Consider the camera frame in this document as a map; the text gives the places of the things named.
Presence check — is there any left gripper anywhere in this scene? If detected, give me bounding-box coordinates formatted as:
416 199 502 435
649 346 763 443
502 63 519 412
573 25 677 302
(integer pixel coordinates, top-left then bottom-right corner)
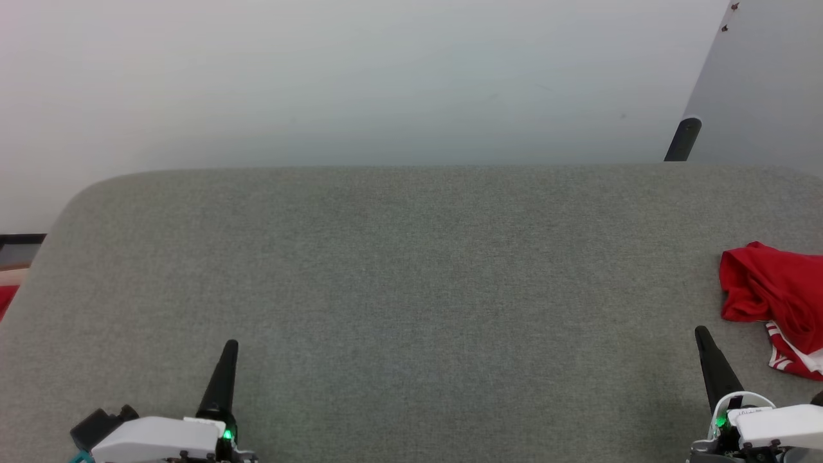
196 340 258 463

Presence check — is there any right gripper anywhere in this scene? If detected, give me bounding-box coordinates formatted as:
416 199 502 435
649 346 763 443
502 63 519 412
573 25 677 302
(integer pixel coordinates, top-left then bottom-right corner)
687 326 782 463

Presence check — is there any red Bulls basketball jersey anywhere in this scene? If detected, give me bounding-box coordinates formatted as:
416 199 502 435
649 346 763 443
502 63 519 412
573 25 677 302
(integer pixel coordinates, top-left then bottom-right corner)
719 241 823 381

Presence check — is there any grey door panel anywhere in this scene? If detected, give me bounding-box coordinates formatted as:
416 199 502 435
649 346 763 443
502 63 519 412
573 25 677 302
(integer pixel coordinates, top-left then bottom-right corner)
682 0 823 177

